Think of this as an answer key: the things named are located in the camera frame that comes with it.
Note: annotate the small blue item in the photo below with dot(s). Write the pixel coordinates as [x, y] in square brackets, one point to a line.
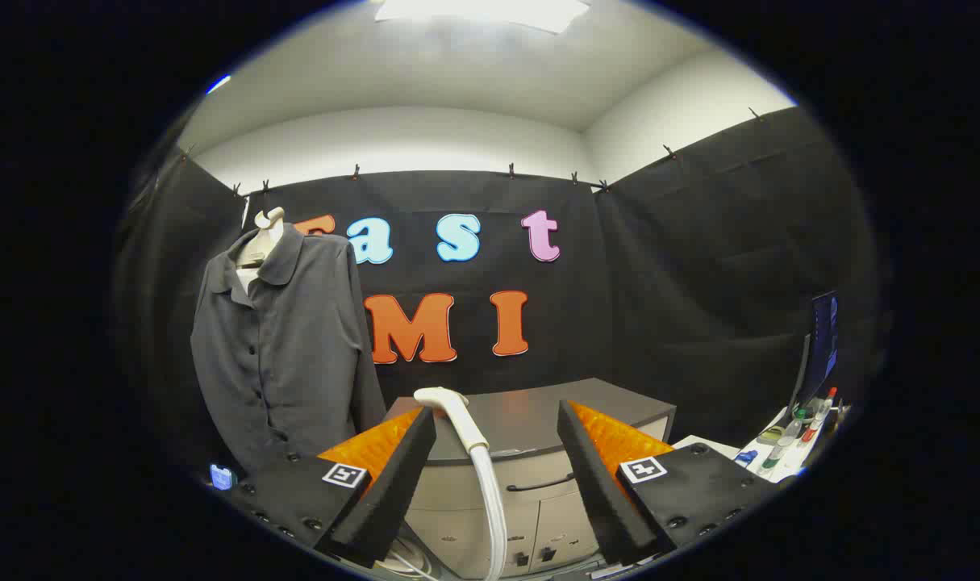
[745, 457]

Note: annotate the green cap marker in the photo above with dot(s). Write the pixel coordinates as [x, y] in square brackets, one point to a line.
[780, 448]

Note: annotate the small blue glowing device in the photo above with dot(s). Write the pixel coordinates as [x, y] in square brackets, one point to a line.
[222, 477]

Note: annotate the red cap marker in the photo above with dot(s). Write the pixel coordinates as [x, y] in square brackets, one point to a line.
[819, 415]

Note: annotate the ceiling light panel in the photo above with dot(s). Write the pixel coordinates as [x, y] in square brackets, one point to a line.
[481, 11]

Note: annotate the grey button shirt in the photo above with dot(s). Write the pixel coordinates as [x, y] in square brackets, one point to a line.
[296, 347]

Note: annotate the grey top beige cabinet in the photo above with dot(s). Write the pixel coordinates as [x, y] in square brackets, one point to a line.
[514, 415]

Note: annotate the black backdrop cloth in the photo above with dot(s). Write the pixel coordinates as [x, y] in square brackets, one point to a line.
[659, 307]

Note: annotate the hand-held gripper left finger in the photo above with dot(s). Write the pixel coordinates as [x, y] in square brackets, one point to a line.
[393, 484]

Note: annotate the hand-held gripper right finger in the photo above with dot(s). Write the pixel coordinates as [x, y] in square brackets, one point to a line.
[598, 484]

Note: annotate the cream clothes hanger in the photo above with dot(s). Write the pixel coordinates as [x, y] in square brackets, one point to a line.
[268, 234]

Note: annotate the computer monitor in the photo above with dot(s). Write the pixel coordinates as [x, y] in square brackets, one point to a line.
[820, 347]

